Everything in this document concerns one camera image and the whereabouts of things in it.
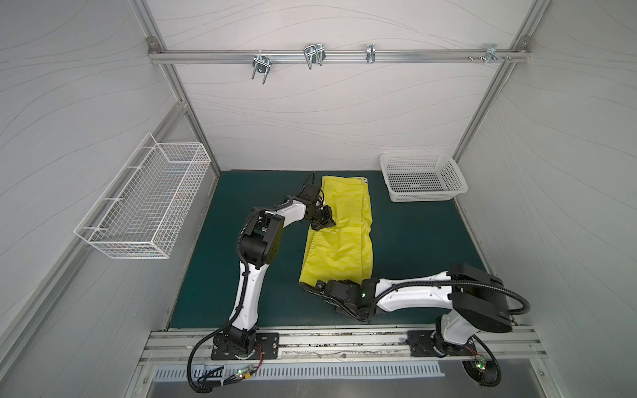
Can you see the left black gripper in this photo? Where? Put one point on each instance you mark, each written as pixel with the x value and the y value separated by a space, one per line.
pixel 322 215

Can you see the white plastic perforated basket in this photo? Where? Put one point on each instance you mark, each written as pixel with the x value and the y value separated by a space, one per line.
pixel 422 177

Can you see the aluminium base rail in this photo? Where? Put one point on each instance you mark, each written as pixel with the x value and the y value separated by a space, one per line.
pixel 339 344

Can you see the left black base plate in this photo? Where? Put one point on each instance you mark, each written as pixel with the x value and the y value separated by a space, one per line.
pixel 264 346

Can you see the white wire wall basket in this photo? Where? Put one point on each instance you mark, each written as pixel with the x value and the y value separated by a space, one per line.
pixel 141 212

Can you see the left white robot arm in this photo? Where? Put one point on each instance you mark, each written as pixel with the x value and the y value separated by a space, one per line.
pixel 258 245

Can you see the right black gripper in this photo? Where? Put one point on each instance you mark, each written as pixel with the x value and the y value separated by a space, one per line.
pixel 329 288

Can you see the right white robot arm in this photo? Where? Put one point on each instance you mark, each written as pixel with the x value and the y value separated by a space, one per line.
pixel 475 300

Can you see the horizontal aluminium top rail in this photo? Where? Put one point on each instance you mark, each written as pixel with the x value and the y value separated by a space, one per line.
pixel 332 56

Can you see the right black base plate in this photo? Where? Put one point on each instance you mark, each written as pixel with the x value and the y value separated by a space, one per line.
pixel 429 343

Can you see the metal u-bolt clamp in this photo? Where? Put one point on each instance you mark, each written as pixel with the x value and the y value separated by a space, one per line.
pixel 314 54
pixel 261 65

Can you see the green table mat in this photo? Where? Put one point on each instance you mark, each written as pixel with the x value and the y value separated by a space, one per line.
pixel 410 239

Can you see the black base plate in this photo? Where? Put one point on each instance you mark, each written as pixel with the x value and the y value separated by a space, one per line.
pixel 429 343
pixel 264 346

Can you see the white slotted vent strip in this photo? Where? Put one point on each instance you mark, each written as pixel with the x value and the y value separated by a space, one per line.
pixel 308 371

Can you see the yellow long pants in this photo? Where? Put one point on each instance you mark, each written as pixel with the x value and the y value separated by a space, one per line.
pixel 345 251

